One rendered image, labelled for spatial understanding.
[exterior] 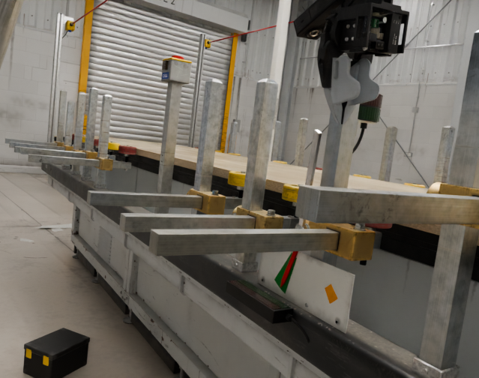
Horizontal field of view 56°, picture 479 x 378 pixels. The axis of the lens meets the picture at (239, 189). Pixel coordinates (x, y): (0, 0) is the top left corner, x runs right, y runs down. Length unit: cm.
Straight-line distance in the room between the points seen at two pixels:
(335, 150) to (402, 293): 35
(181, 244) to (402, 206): 30
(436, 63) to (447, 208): 867
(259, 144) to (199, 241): 42
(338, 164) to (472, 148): 25
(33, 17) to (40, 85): 111
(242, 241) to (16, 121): 799
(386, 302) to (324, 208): 64
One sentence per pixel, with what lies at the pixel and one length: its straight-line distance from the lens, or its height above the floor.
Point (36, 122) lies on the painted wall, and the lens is 864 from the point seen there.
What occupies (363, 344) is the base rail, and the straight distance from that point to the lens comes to 78.
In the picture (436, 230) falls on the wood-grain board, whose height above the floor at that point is 88.
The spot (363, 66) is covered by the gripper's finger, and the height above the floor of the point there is 112.
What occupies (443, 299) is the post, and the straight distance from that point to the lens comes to 69.
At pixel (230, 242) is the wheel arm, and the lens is 66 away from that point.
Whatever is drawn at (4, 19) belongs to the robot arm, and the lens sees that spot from 107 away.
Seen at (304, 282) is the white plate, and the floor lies 75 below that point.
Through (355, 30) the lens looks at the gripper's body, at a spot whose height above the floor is 115.
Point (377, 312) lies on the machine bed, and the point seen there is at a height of 67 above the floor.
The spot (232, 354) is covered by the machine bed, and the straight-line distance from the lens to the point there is 161.
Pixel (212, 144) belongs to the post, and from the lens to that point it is 124.
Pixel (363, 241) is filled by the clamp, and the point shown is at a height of 86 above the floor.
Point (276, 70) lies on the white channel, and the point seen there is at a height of 142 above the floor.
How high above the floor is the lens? 99
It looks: 6 degrees down
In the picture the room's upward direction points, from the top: 7 degrees clockwise
